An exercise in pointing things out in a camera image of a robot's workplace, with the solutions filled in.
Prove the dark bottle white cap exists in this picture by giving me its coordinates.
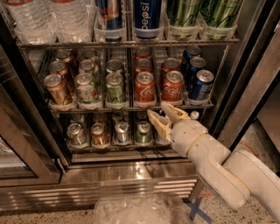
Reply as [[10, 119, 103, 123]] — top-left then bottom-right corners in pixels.
[[157, 129, 171, 145], [190, 110, 200, 120]]

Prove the green can bottom shelf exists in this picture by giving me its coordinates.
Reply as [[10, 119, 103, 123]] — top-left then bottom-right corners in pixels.
[[136, 122, 151, 144]]

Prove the gold can middle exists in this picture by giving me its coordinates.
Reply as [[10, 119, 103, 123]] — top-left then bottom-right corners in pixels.
[[49, 60, 74, 90]]

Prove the gold can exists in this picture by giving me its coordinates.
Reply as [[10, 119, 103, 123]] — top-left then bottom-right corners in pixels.
[[55, 49, 74, 63], [43, 73, 73, 106], [49, 60, 74, 90]]

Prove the glass fridge door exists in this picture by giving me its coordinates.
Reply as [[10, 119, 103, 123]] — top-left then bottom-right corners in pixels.
[[0, 46, 60, 187]]

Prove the silver can bottom left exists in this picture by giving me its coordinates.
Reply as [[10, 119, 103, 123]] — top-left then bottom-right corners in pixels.
[[67, 122, 87, 145]]

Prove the slim silver can bottom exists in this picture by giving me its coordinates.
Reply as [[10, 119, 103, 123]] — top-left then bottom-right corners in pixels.
[[115, 122, 129, 143]]

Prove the tall pepsi can top shelf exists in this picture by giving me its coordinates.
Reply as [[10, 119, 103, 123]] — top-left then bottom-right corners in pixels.
[[133, 0, 162, 39]]

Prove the blue pepsi can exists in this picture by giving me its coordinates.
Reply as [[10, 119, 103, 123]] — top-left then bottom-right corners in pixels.
[[188, 69, 214, 101], [181, 45, 201, 67], [186, 56, 206, 86]]

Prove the stainless steel fridge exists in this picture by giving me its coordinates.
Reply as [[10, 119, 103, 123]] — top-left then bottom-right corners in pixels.
[[0, 0, 279, 210]]

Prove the red coke can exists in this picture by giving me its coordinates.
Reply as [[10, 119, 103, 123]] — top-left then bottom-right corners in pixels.
[[161, 71, 184, 102], [161, 58, 180, 77], [135, 72, 155, 103], [135, 47, 151, 60], [134, 59, 153, 75]]

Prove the gold can front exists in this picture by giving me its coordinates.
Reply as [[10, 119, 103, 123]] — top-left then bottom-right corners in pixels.
[[43, 73, 73, 106]]

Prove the white green can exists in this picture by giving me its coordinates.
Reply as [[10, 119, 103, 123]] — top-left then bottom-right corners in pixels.
[[74, 73, 98, 103], [81, 49, 99, 61], [79, 59, 98, 76]]

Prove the clear water bottle left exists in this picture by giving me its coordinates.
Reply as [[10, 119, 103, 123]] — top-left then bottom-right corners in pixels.
[[3, 0, 56, 45]]

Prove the dark bottle white cap left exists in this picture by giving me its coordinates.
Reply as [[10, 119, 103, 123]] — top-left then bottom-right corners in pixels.
[[157, 129, 171, 145]]

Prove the blue pepsi can rear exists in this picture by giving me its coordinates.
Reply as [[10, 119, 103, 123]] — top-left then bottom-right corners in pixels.
[[181, 45, 201, 67]]

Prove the clear water bottle right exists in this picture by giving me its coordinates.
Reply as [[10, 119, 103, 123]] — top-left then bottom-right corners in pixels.
[[50, 0, 93, 43]]

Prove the white green can rear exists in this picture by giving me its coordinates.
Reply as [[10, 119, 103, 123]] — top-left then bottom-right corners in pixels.
[[81, 49, 99, 61]]

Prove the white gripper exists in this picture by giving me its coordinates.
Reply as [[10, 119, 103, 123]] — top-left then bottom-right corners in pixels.
[[147, 101, 208, 157]]

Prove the white green can front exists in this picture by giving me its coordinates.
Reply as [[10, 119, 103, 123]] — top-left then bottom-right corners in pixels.
[[74, 73, 98, 103]]

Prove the green drink can left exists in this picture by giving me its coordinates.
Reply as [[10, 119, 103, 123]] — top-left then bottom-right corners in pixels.
[[166, 0, 200, 39]]

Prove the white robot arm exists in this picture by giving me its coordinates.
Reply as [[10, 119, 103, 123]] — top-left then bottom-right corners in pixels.
[[147, 101, 280, 222]]

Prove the dark bottle white cap right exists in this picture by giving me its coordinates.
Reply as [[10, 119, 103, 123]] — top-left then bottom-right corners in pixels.
[[190, 110, 200, 120]]

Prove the green drink can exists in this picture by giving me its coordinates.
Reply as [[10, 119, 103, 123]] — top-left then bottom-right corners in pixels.
[[200, 0, 243, 39], [166, 0, 200, 39]]

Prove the white green can middle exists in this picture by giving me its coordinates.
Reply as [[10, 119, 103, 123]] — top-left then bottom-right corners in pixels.
[[79, 59, 98, 76]]

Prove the blue pepsi can middle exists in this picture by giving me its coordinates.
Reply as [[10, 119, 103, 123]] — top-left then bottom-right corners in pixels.
[[186, 56, 206, 86]]

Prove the gold can rear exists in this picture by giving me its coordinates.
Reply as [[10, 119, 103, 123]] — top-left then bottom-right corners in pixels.
[[55, 49, 74, 63]]

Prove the blue pepsi can front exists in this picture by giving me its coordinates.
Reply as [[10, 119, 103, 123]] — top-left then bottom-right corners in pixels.
[[188, 69, 214, 101]]

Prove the clear plastic bag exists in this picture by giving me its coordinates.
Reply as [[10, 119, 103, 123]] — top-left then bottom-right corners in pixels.
[[93, 193, 193, 224]]

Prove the green drink can right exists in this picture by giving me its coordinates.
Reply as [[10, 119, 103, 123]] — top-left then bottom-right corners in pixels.
[[200, 0, 243, 39]]

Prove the blue tape cross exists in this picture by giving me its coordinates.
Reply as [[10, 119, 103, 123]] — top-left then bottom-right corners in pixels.
[[183, 198, 212, 224]]

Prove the clear water bottle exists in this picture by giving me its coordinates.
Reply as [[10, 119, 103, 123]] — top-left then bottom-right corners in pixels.
[[3, 0, 56, 45], [50, 0, 93, 43]]

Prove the tall red bull can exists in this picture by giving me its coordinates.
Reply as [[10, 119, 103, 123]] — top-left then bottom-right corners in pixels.
[[98, 0, 123, 42]]

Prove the orange can bottom shelf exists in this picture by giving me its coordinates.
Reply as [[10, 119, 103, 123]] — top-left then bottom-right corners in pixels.
[[91, 123, 109, 146]]

